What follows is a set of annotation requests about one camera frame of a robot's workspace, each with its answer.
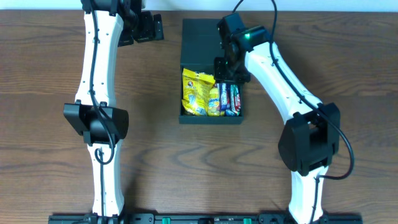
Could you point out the yellow Hacks candy bag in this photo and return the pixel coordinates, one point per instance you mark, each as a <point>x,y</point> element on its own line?
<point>196,91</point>

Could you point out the Dairy Milk chocolate bar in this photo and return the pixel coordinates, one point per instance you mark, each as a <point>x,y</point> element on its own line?
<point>224,98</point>

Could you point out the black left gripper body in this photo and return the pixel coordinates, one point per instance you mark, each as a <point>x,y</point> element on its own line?
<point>148,26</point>

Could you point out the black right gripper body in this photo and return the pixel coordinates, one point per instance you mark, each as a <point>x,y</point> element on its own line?
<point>224,70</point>

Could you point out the KitKat Milo bar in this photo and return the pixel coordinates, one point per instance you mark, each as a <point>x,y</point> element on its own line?
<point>235,100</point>

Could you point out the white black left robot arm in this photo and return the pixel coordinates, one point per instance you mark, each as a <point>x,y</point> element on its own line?
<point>94,114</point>

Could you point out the black gift box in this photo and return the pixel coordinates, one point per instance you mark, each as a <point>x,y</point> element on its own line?
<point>200,46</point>

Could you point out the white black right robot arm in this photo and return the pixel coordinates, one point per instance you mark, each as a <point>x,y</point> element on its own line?
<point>310,135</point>

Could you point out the blue Oreo cookie pack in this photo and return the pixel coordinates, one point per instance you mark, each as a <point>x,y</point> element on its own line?
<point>230,113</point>

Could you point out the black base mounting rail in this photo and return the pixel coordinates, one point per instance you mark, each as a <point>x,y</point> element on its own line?
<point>149,218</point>

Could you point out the yellow snack packet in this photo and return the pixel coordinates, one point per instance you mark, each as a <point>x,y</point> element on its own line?
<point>214,102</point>

